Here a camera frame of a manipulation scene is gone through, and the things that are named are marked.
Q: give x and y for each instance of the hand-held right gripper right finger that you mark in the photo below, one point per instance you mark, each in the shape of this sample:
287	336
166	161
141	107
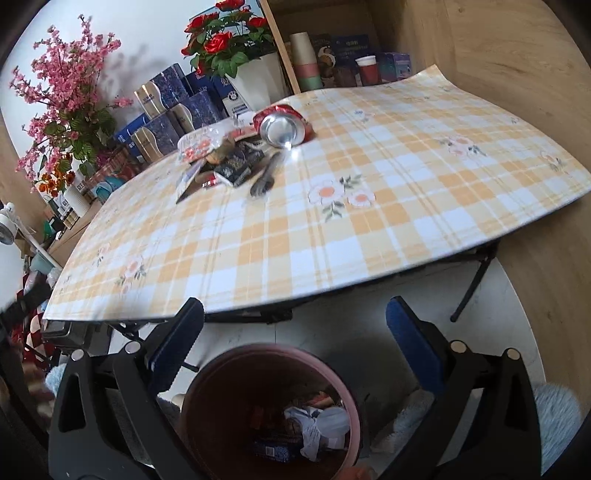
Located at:
411	344

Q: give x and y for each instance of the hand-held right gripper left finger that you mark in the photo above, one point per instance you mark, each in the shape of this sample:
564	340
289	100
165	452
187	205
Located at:
178	344

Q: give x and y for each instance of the maroon plastic bin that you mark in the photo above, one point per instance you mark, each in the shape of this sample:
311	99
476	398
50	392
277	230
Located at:
217	415

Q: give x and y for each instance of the white paper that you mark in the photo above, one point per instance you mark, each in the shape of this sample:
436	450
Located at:
323	429

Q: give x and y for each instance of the blue red snack box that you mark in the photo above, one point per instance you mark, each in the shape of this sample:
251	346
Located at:
277	451

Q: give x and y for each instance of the blue white card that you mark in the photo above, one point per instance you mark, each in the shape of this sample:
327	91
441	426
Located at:
188	182

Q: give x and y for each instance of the small red box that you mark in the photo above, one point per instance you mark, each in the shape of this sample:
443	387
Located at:
209	180

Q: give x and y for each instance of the black patterned small box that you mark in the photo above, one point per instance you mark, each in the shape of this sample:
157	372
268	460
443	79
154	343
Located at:
251	152
233	171

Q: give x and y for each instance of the black slim stick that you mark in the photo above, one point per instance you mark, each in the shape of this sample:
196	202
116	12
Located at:
267	175

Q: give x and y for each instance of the clear red printed packet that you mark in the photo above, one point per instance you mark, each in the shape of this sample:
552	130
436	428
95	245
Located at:
201	145

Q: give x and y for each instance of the red soda can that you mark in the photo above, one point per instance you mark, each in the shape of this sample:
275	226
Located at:
286	127

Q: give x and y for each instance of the red white checkered blanket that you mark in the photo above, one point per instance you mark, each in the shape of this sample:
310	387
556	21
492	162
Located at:
30	332

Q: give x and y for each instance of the white desk fan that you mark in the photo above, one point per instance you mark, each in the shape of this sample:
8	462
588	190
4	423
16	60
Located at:
9	228

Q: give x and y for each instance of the white ribbed vase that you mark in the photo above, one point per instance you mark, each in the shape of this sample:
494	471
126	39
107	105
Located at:
76	198

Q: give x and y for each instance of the orange flower bunch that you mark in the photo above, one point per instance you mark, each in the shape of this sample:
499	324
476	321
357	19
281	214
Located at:
55	177

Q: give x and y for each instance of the yellow plaid floral tablecloth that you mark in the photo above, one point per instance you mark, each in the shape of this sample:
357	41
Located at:
369	207

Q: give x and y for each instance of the scalloped printed basket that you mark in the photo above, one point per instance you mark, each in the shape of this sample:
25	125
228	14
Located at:
111	177

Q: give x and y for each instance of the blue white flat box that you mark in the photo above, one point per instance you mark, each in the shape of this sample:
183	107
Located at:
129	131

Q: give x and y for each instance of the blue gold gift box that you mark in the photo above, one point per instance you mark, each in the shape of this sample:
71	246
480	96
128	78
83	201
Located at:
161	92
154	138
196	113

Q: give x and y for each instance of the pink blossom bouquet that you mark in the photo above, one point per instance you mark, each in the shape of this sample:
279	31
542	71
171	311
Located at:
69	83

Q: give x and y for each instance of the blue white tall carton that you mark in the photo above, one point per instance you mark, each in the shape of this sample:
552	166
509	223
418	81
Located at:
235	99

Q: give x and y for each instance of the brown cup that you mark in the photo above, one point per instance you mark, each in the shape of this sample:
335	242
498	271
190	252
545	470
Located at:
346	78

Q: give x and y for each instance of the white faceted flower pot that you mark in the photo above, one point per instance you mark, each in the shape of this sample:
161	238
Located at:
261	83

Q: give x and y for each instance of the red cup white rim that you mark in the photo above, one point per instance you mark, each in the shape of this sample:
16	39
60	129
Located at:
367	73

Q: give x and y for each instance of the blue purple box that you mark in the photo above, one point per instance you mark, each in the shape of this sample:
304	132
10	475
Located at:
396	67

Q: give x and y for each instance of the dark printed tall box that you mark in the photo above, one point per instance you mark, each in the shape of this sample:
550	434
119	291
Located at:
324	60

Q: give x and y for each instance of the stack of pastel paper cups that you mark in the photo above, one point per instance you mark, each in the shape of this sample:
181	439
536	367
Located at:
304	62

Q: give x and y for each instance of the dark blue printed box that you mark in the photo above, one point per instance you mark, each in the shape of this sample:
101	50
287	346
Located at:
351	46

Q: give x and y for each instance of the red rose bouquet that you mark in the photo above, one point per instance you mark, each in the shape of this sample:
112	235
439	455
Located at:
221	37

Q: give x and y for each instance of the wooden shelf unit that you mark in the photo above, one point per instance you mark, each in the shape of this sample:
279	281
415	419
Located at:
281	46

